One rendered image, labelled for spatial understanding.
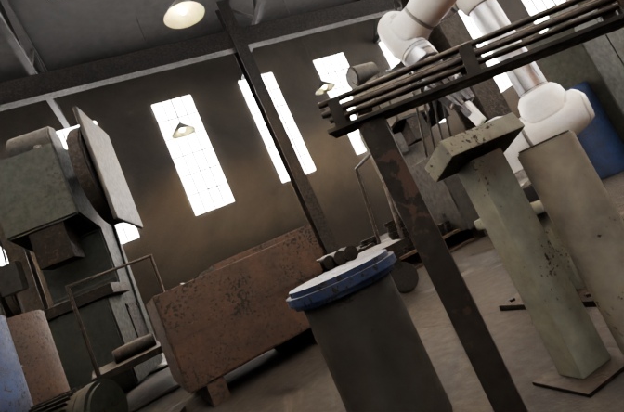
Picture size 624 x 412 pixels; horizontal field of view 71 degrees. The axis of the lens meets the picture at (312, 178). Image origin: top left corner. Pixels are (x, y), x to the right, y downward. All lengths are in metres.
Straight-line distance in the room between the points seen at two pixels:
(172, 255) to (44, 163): 7.33
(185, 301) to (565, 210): 1.88
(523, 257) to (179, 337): 1.76
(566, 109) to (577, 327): 0.78
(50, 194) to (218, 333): 3.13
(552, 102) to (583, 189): 0.73
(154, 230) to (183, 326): 9.90
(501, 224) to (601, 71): 3.81
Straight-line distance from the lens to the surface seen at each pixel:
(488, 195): 1.11
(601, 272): 1.06
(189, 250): 12.16
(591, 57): 4.84
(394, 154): 0.81
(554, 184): 1.03
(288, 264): 2.58
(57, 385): 3.37
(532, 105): 1.73
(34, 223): 5.18
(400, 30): 1.33
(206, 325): 2.44
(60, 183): 5.15
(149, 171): 12.63
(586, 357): 1.22
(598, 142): 4.73
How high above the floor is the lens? 0.52
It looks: 8 degrees up
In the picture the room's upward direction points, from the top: 24 degrees counter-clockwise
